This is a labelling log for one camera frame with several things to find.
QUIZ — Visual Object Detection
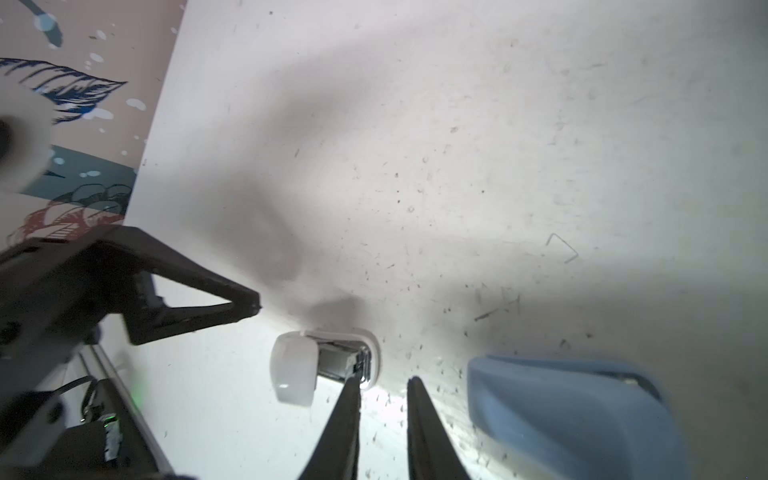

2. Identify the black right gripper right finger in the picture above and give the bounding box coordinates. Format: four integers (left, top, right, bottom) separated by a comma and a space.
407, 377, 470, 480

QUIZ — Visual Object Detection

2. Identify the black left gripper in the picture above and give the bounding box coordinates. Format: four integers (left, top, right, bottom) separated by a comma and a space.
1, 226, 261, 408

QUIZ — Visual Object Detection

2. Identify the loose single staple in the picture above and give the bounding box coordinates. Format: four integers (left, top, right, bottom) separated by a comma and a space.
545, 232, 580, 264

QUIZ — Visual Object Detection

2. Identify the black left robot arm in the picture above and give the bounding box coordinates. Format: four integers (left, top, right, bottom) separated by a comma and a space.
1, 226, 261, 470

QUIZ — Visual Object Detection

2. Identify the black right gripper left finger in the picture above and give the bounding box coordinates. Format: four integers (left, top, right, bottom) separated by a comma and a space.
299, 376, 361, 480

